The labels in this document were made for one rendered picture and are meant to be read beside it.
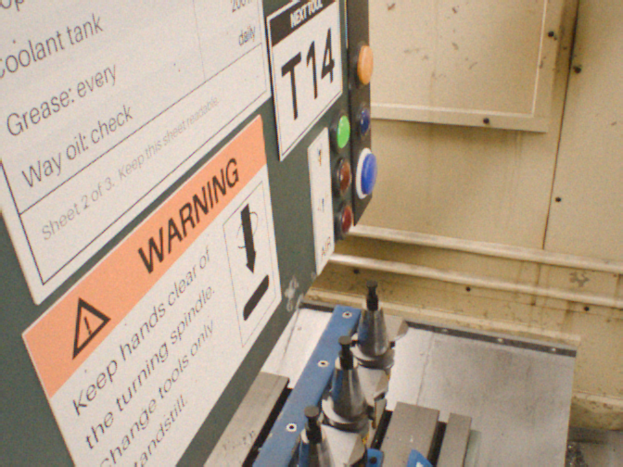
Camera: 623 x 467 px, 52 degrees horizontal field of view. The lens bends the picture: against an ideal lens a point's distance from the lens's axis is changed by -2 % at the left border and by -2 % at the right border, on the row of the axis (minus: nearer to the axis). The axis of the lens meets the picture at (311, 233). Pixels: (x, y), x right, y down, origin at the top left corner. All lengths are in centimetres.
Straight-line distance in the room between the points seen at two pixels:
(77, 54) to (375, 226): 119
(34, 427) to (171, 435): 8
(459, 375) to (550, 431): 21
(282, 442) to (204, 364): 50
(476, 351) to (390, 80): 62
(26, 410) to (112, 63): 10
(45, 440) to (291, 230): 19
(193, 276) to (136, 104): 8
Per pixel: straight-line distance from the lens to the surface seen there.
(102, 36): 20
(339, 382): 76
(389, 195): 131
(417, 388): 143
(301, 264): 37
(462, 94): 119
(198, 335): 27
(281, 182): 33
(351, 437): 79
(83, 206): 20
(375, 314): 83
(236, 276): 29
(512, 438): 140
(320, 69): 36
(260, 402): 127
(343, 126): 40
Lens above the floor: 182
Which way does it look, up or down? 32 degrees down
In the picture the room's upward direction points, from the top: 4 degrees counter-clockwise
